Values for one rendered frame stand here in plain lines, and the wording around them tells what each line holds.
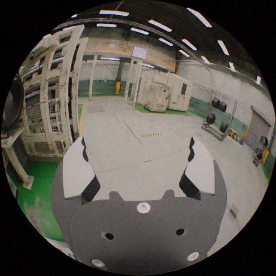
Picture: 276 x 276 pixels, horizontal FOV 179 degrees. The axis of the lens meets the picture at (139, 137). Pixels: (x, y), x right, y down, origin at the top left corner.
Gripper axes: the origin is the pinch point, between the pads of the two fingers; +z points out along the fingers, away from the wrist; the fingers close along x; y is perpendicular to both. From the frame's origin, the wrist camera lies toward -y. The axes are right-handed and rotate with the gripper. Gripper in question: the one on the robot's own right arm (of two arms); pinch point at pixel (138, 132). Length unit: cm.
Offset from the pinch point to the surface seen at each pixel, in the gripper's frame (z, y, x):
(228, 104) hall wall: 595, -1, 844
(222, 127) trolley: 243, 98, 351
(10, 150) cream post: 3, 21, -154
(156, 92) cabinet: 411, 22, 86
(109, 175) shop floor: 70, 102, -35
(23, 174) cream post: 4, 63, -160
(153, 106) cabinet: 413, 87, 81
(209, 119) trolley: 316, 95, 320
